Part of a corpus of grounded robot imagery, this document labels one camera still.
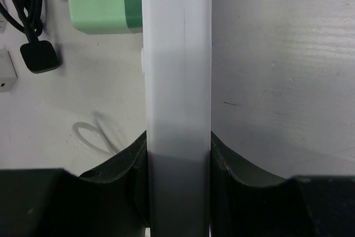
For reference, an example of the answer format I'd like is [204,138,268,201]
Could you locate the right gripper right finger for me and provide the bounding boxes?
[210,134,354,236]

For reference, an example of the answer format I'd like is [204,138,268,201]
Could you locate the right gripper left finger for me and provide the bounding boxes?
[1,134,150,236]

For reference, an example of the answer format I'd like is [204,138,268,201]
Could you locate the white usb charger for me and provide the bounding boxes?
[0,49,18,93]

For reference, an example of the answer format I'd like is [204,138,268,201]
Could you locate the green usb charger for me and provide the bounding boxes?
[68,0,143,35]

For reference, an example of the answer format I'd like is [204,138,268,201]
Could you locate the white power strip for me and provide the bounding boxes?
[142,0,212,236]

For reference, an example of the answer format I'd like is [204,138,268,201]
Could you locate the white power cord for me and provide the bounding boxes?
[71,113,120,156]

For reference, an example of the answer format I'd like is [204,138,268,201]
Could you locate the black power cord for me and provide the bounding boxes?
[0,0,61,74]

